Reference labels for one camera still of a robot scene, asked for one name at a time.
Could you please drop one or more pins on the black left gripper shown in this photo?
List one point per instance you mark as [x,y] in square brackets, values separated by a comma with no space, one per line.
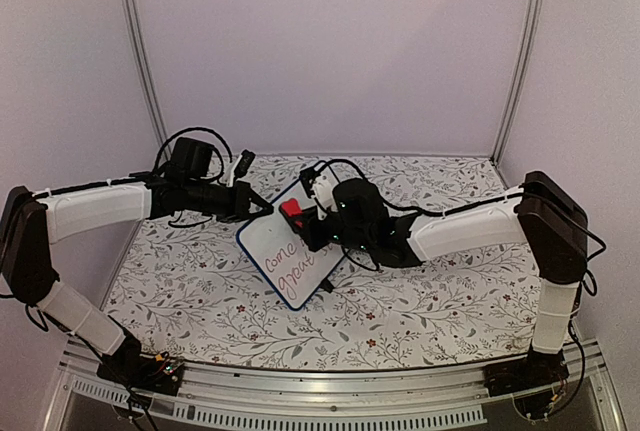
[241,204]

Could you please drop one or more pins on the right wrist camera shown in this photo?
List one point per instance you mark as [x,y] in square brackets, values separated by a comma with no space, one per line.
[319,186]

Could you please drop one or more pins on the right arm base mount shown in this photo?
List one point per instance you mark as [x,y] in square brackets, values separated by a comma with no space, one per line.
[534,370]

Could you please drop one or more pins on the red whiteboard eraser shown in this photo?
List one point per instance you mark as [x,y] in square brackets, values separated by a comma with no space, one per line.
[290,208]

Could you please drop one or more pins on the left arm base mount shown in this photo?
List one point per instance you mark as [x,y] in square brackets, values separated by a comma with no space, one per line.
[130,367]

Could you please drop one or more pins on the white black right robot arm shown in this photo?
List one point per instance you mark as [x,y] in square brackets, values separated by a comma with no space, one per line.
[537,213]

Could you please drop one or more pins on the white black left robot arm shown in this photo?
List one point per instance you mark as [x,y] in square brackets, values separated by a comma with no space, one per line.
[198,177]

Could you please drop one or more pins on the left aluminium corner post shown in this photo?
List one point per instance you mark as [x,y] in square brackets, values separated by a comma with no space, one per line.
[143,68]

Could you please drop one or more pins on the wire whiteboard stand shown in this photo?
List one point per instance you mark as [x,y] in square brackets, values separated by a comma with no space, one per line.
[327,286]

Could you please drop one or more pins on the aluminium corner post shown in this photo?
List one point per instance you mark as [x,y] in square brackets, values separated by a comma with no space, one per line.
[517,82]
[143,68]

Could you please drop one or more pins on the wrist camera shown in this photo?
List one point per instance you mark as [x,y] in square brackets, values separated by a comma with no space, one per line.
[238,168]
[319,186]

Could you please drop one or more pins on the blue framed whiteboard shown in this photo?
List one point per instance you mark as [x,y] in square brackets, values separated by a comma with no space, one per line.
[293,271]

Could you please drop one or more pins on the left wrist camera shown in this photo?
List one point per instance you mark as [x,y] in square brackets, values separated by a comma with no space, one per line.
[238,168]

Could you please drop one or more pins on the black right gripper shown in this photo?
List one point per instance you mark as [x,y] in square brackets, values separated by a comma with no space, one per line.
[307,219]

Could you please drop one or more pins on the aluminium front rail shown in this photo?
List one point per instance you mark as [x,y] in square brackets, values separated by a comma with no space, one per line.
[217,397]

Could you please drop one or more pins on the floral patterned table mat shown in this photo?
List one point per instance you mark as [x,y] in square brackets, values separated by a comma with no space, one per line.
[192,292]

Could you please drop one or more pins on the right aluminium corner post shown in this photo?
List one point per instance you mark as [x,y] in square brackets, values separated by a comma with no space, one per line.
[517,82]

